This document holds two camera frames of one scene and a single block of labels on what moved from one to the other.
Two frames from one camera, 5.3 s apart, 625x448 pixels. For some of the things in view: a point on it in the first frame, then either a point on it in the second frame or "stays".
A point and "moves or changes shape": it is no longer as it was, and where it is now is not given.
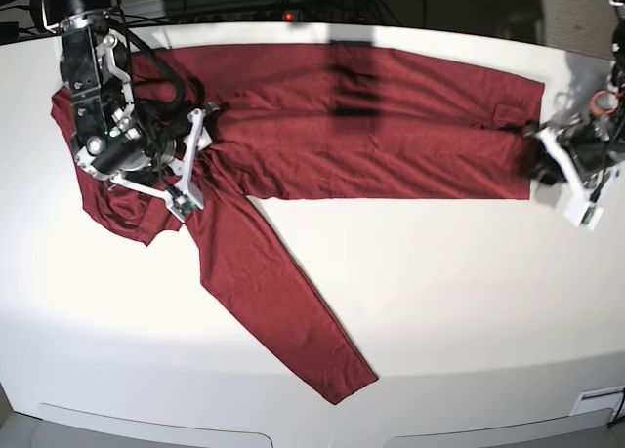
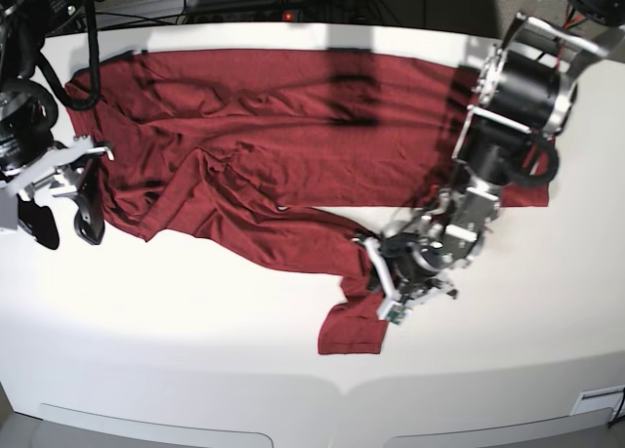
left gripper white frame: x=184 y=198 -> x=45 y=171
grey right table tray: x=589 y=429 stays
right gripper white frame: x=534 y=161 -> x=392 y=296
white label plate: x=595 y=399 stays
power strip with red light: x=278 y=17 stays
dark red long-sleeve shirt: x=316 y=122 moves or changes shape
